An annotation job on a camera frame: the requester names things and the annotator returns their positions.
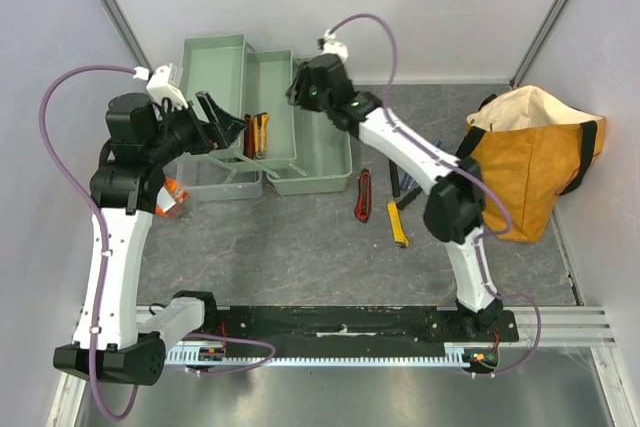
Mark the green translucent tool box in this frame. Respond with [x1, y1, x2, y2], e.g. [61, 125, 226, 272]
[176, 34, 353, 202]

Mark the aluminium rail frame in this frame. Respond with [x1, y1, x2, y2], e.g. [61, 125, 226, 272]
[47, 304, 626, 427]

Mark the hammer black handle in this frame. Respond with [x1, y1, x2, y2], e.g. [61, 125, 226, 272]
[388, 160, 401, 198]

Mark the blue grey cable duct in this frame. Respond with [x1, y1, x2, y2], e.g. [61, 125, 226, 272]
[165, 343, 470, 368]

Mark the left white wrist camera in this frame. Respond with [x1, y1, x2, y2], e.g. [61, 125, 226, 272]
[133, 63, 188, 110]

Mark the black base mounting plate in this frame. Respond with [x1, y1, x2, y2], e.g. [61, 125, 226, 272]
[199, 306, 519, 356]

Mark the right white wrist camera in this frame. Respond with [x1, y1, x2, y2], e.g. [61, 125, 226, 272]
[317, 31, 349, 62]

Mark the black long tool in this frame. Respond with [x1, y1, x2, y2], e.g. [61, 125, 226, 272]
[397, 186, 423, 211]

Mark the clear plastic screw box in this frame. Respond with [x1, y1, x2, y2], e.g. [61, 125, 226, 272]
[155, 187, 181, 218]

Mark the orange screw box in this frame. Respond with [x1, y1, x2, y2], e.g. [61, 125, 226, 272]
[161, 178, 189, 219]

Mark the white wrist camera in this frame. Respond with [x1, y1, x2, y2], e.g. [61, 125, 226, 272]
[317, 31, 349, 62]
[133, 63, 188, 110]

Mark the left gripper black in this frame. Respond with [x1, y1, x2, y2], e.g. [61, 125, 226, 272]
[146, 91, 248, 166]

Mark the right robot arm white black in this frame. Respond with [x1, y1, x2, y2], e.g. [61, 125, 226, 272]
[286, 54, 503, 341]

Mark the yellow black utility knife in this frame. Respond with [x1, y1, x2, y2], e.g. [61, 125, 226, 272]
[253, 112, 269, 159]
[387, 201, 409, 248]

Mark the mustard canvas tote bag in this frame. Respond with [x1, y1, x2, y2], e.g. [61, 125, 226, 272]
[456, 85, 606, 243]

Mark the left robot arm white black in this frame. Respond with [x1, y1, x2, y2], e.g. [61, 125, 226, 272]
[53, 91, 247, 386]

